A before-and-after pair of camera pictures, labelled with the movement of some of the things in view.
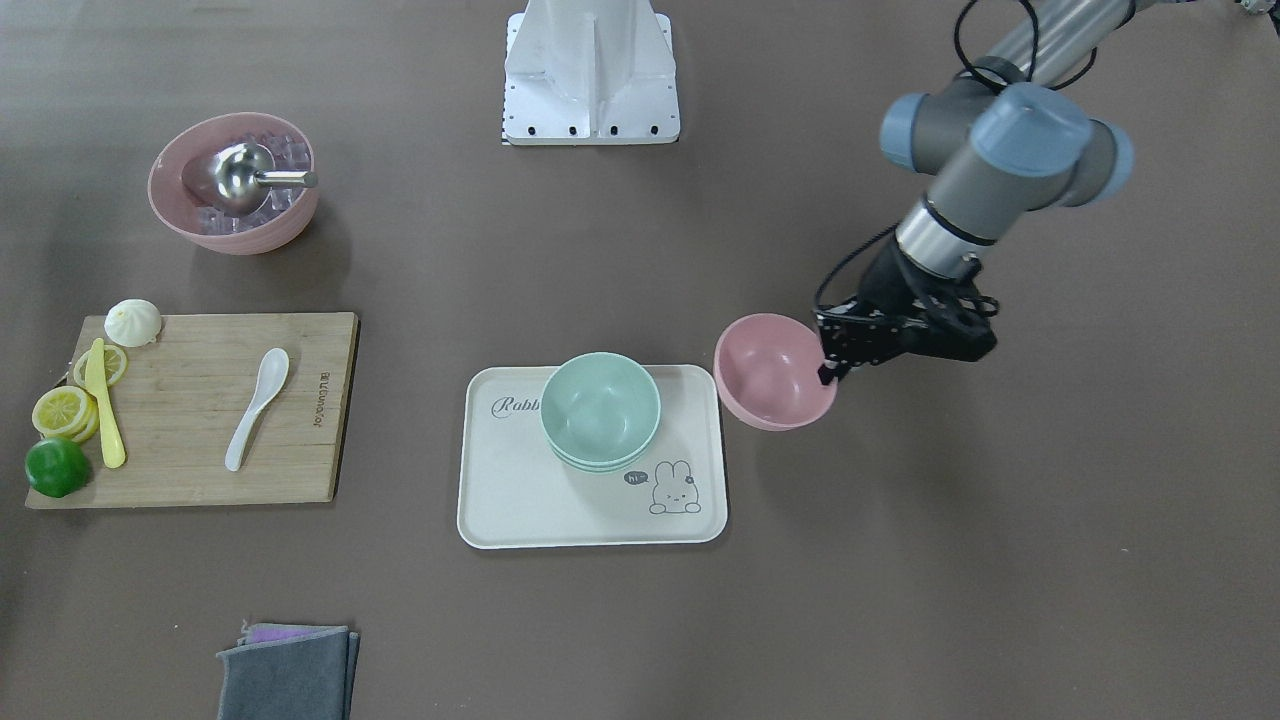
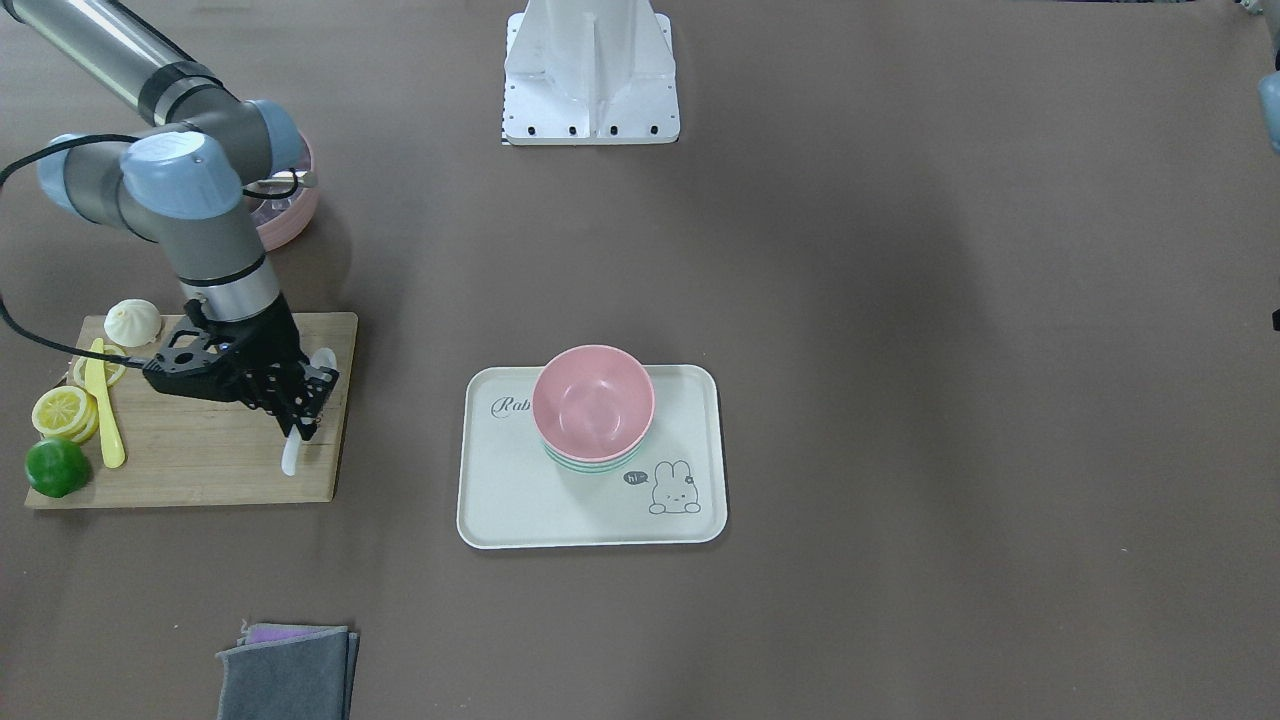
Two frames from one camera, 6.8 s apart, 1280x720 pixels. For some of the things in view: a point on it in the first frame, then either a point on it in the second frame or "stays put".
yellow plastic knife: x=94 y=382 stays put
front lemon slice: x=62 y=412 stays put
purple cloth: x=255 y=635 stays put
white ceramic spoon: x=273 y=374 -> x=324 y=358
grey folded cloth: x=307 y=677 stays put
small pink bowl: x=766 y=368 -> x=593 y=403
